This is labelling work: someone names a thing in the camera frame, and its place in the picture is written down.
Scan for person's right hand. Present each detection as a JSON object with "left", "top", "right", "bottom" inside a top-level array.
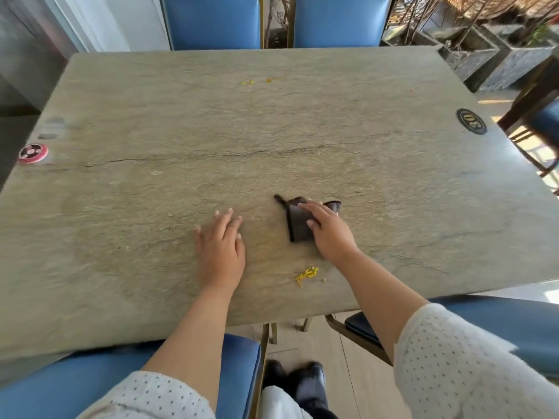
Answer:
[{"left": 296, "top": 201, "right": 361, "bottom": 266}]

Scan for person's left hand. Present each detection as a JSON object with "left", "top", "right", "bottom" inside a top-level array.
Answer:
[{"left": 193, "top": 208, "right": 247, "bottom": 293}]

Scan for dark grey cloth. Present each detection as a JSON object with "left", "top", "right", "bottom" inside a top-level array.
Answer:
[{"left": 274, "top": 194, "right": 343, "bottom": 244}]

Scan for person's right forearm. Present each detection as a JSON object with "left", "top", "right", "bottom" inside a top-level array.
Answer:
[{"left": 336, "top": 250, "right": 431, "bottom": 363}]

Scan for person's left forearm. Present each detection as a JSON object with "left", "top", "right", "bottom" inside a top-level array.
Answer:
[{"left": 139, "top": 285, "right": 236, "bottom": 413}]

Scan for scattered yellow food crumbs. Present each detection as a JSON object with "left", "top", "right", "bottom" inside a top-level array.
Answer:
[{"left": 239, "top": 78, "right": 326, "bottom": 289}]

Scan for grey stone table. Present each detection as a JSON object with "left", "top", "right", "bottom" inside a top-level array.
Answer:
[{"left": 0, "top": 45, "right": 559, "bottom": 361}]

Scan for black left shoe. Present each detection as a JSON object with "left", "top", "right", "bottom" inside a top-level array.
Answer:
[{"left": 261, "top": 360, "right": 289, "bottom": 389}]

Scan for black shoe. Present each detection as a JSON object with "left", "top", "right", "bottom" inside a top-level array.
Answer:
[
  {"left": 261, "top": 360, "right": 289, "bottom": 389},
  {"left": 289, "top": 361, "right": 328, "bottom": 409}
]

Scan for black right shoe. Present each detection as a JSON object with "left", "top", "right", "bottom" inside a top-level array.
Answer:
[{"left": 289, "top": 361, "right": 328, "bottom": 409}]

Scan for white dotted left sleeve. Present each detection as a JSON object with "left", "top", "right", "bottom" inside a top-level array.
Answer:
[{"left": 76, "top": 370, "right": 217, "bottom": 419}]

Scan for white dotted sleeve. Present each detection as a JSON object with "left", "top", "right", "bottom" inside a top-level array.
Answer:
[
  {"left": 392, "top": 303, "right": 559, "bottom": 419},
  {"left": 76, "top": 370, "right": 217, "bottom": 419}
]

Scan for black oval number plate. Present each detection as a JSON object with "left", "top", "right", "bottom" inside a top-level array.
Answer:
[{"left": 455, "top": 108, "right": 488, "bottom": 136}]

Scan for white dotted right sleeve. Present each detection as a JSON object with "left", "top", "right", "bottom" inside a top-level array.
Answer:
[{"left": 392, "top": 303, "right": 559, "bottom": 419}]

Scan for grey table black legs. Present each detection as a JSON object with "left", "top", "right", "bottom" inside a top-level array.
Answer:
[{"left": 497, "top": 54, "right": 559, "bottom": 136}]

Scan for red round call button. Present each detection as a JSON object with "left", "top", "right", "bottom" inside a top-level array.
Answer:
[{"left": 17, "top": 143, "right": 49, "bottom": 165}]

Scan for group of rattan chairs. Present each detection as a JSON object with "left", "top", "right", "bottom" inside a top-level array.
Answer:
[{"left": 388, "top": 0, "right": 559, "bottom": 22}]

